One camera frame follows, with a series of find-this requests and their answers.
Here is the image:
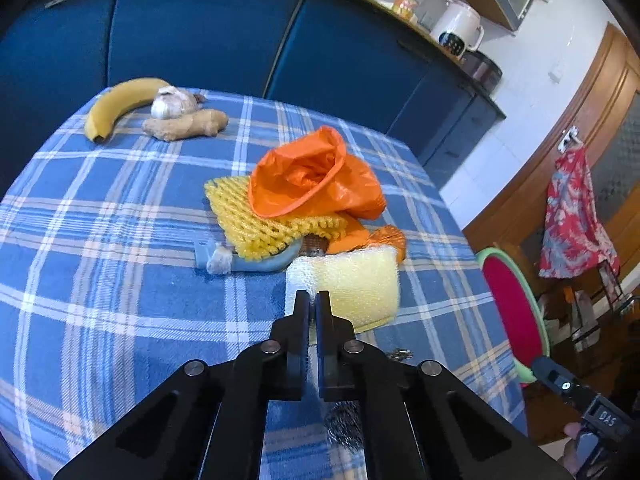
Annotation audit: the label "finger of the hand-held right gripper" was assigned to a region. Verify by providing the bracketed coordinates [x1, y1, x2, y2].
[530, 355, 596, 413]

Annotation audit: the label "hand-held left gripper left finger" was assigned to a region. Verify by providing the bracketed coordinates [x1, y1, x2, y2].
[52, 290, 311, 480]

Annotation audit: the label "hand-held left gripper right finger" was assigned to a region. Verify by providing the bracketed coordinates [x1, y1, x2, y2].
[315, 290, 576, 480]

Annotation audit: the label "pale yellow sponge cloth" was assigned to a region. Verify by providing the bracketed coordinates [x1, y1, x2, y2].
[284, 249, 401, 391]

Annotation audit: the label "green rimmed red basin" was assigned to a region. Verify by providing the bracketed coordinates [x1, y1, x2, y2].
[475, 245, 551, 386]

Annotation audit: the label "orange foam net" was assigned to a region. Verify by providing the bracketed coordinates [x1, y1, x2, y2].
[365, 225, 408, 263]

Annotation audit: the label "yellow foam net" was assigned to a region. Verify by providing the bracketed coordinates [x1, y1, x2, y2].
[204, 175, 351, 262]

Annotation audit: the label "orange plastic bag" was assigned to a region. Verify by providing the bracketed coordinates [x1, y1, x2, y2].
[247, 127, 388, 256]

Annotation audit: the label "person's right hand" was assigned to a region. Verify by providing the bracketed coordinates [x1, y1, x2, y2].
[557, 422, 585, 478]

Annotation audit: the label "steel wool scrubber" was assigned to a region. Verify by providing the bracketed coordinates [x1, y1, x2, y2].
[322, 400, 367, 456]

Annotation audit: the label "red floral cloth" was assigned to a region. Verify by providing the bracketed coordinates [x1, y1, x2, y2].
[539, 147, 621, 280]

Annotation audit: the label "blue checked tablecloth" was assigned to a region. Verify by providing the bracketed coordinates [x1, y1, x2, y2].
[0, 85, 531, 480]

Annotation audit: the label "metal door latch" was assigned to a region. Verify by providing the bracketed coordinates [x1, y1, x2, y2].
[557, 126, 583, 153]

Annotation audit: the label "ginger root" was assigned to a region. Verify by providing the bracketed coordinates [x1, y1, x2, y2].
[141, 108, 230, 142]

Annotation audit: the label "garlic bulb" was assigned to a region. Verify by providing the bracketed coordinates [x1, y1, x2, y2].
[150, 86, 198, 121]

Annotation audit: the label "wooden door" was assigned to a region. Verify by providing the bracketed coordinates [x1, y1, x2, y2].
[462, 22, 640, 281]

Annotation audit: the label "yellow banana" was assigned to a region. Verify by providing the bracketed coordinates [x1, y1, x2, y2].
[84, 77, 173, 145]

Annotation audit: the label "black rice cooker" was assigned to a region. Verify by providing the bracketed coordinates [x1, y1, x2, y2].
[462, 51, 503, 93]

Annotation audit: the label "blue base cabinets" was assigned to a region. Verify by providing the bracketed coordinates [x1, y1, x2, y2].
[0, 0, 507, 181]

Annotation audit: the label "white electric kettle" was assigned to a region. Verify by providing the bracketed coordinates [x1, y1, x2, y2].
[430, 0, 485, 58]

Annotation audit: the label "black wire rack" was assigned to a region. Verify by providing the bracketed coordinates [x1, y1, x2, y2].
[545, 260, 640, 361]

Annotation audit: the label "blue plastic handle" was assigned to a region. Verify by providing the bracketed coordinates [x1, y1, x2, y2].
[194, 237, 303, 275]

